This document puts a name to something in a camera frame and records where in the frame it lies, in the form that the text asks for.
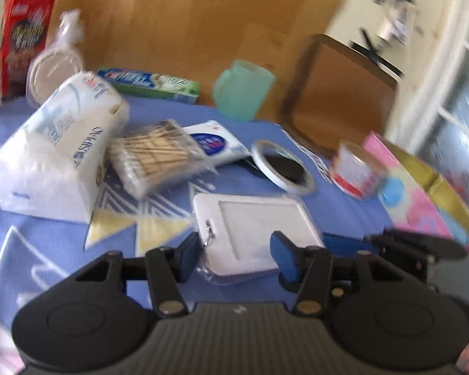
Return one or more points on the white tissue pack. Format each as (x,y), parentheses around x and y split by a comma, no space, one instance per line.
(54,156)

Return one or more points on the toothpaste box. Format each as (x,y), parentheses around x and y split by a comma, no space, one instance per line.
(152,82)

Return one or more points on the bagged paper bowls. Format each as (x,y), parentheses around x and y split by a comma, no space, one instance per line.
(52,68)

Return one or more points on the blue patterned tablecloth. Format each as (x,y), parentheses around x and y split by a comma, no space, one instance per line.
(238,187)

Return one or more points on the white wet wipes pack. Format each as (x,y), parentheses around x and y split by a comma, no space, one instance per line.
(219,142)

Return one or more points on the red snack box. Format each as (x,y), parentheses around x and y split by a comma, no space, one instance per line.
(21,35)

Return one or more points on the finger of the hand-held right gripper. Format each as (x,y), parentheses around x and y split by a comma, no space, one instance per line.
(414,244)

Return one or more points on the round silver mirror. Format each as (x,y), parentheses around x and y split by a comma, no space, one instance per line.
(285,166)

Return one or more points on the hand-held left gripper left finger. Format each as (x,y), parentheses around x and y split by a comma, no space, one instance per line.
(188,258)

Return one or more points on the white framed glass door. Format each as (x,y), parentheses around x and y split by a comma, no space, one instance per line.
(445,66)

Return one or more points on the white wall socket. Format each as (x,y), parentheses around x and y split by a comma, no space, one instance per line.
(394,25)

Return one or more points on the cotton swab pack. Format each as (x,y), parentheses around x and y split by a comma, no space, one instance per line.
(156,156)

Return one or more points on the white card holder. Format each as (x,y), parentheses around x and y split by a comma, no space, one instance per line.
(250,226)

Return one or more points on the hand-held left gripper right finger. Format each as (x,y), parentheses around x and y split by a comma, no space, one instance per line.
(282,256)

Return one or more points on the pink box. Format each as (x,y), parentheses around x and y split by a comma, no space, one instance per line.
(410,203)

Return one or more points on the brown woven tray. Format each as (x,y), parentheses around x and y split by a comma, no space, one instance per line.
(340,97)

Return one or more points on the red and white can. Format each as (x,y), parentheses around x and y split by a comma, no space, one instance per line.
(355,172)

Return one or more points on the green plastic cup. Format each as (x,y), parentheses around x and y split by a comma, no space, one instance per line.
(242,91)

